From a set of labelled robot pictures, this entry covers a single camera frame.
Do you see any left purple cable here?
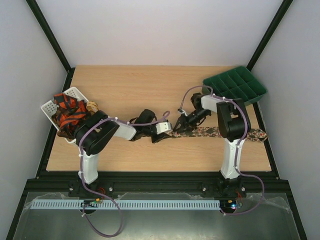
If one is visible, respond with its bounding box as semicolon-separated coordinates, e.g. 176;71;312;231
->
78;110;171;238

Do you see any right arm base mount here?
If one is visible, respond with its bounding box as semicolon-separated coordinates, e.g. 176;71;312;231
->
201;180;247;199

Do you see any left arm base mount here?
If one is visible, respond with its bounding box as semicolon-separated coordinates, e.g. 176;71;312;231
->
68;179;111;200

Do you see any black frame post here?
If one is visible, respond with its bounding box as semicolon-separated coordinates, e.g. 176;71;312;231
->
246;0;293;71
25;0;73;73

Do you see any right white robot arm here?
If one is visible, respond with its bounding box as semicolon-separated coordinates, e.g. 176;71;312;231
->
173;93;251;196

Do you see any brown tan patterned tie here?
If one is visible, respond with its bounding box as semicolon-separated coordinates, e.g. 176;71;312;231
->
86;101;99;115

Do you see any floral patterned tie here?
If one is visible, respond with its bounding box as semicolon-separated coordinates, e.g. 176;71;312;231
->
168;126;268;143

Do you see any orange navy striped tie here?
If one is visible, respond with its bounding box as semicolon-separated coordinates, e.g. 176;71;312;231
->
51;93;89;140

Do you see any white slotted cable duct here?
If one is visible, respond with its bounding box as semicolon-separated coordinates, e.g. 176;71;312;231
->
30;199;221;211

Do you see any left black frame post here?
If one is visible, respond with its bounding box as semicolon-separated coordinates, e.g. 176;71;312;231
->
25;0;73;73

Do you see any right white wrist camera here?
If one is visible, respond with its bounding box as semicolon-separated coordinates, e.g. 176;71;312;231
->
177;108;188;116

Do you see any green divided organizer tray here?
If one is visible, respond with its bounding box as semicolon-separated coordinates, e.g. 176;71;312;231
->
202;66;267;106

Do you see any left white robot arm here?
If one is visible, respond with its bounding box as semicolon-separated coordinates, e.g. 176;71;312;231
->
74;109;172;185

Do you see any right black frame post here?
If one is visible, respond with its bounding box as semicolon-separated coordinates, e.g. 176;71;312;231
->
246;0;293;71

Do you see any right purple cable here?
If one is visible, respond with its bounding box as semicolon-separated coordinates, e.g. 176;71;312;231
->
177;85;266;217

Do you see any purple cable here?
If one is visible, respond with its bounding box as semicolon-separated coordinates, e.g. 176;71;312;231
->
78;110;171;238
177;85;266;217

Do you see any black aluminium frame rail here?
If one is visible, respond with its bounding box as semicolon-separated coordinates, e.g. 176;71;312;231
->
22;172;293;199

